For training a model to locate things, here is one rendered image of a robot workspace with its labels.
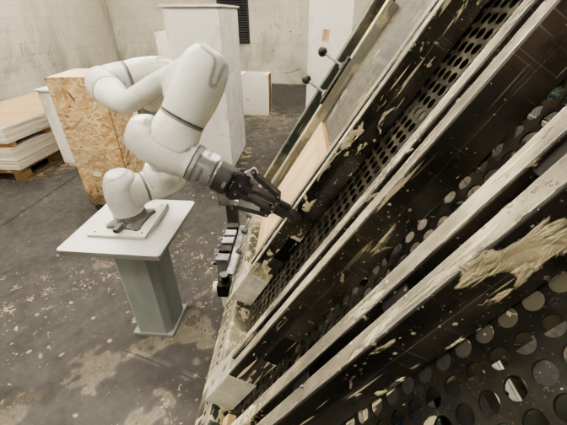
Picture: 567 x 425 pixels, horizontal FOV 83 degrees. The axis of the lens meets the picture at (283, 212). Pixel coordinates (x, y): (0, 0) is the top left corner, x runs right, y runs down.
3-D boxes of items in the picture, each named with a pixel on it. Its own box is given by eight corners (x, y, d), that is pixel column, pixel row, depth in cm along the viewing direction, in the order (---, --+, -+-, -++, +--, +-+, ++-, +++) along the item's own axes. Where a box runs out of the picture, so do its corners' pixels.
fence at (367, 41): (269, 199, 161) (261, 196, 160) (395, 5, 116) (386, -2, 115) (268, 204, 157) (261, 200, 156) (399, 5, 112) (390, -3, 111)
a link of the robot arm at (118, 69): (83, 73, 96) (130, 67, 102) (71, 61, 107) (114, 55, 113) (99, 115, 104) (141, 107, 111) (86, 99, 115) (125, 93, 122)
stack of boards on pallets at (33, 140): (75, 120, 589) (62, 83, 555) (130, 121, 581) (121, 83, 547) (-57, 179, 382) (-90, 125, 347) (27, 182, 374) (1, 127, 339)
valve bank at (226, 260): (227, 246, 179) (223, 210, 166) (252, 247, 178) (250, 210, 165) (203, 319, 136) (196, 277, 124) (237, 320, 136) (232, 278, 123)
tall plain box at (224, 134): (207, 147, 473) (189, 6, 380) (247, 147, 468) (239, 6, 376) (186, 172, 397) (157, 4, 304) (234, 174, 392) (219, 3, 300)
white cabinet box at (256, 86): (244, 109, 660) (241, 71, 622) (272, 110, 656) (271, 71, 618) (240, 115, 622) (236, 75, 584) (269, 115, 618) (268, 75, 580)
